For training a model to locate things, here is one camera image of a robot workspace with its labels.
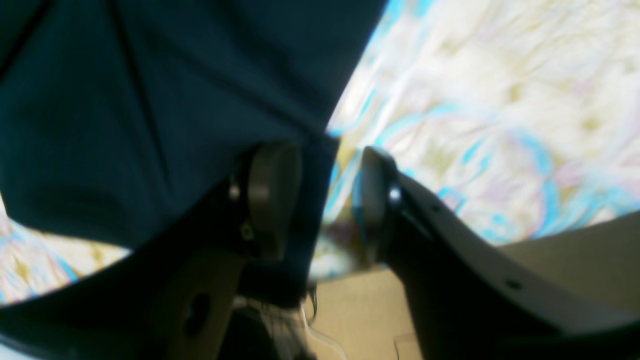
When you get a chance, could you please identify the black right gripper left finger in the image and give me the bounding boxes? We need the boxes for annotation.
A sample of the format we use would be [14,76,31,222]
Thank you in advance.
[1,141,303,360]

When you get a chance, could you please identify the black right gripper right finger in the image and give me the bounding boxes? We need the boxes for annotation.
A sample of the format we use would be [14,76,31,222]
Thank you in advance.
[358,146,639,360]

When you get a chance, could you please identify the colourful patterned tablecloth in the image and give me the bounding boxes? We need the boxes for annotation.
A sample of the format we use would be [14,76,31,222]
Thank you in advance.
[1,0,639,306]

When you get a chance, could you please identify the dark navy T-shirt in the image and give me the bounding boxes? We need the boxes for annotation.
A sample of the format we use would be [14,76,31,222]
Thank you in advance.
[1,0,387,307]

